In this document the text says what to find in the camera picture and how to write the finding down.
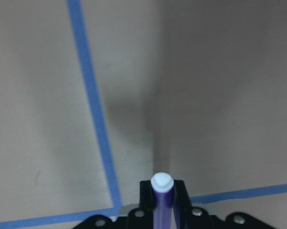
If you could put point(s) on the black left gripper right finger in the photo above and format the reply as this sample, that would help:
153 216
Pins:
188 216

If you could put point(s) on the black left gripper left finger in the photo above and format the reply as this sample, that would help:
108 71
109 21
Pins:
140 217

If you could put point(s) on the purple highlighter pen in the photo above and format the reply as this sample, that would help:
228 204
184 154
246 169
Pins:
162 186

